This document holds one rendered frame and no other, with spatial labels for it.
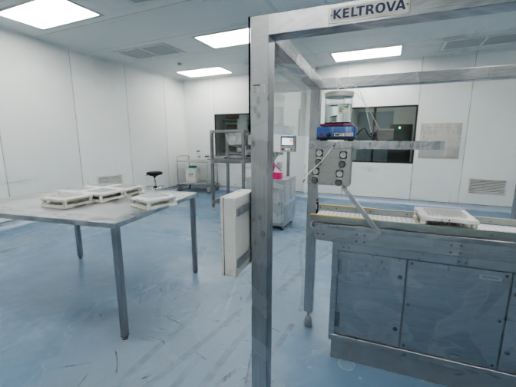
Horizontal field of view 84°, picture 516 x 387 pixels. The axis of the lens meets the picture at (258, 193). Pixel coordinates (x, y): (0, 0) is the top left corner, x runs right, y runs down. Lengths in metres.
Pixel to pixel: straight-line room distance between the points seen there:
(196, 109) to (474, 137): 6.30
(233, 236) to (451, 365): 1.48
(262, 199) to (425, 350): 1.36
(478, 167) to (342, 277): 5.40
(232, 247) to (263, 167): 0.28
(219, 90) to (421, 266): 6.89
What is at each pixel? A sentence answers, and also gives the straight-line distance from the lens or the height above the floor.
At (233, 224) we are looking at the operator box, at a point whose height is 1.05.
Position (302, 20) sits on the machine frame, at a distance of 0.97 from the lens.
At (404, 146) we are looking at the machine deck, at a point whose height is 1.28.
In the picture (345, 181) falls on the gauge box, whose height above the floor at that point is 1.10.
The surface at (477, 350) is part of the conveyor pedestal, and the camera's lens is 2.02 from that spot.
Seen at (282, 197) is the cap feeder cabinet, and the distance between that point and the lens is 4.18.
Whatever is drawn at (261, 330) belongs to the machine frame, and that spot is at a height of 0.63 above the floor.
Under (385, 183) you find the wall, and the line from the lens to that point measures 6.76.
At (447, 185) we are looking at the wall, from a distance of 6.85.
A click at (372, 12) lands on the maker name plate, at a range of 0.94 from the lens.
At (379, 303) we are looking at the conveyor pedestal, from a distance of 1.85.
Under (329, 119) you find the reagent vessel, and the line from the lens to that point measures 1.64.
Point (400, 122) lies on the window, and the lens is 6.71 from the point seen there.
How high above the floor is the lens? 1.31
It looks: 10 degrees down
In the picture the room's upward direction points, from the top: straight up
